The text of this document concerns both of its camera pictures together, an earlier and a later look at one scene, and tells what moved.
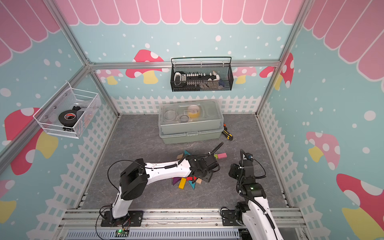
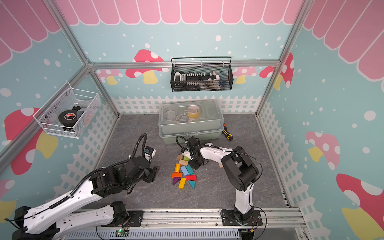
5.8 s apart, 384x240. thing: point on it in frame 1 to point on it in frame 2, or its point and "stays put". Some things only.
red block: [191, 178] stays put
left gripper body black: [206, 175] to [149, 175]
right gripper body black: [235, 171] to [194, 164]
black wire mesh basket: [201, 74] stays put
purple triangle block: [176, 179] stays put
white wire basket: [69, 113] stays put
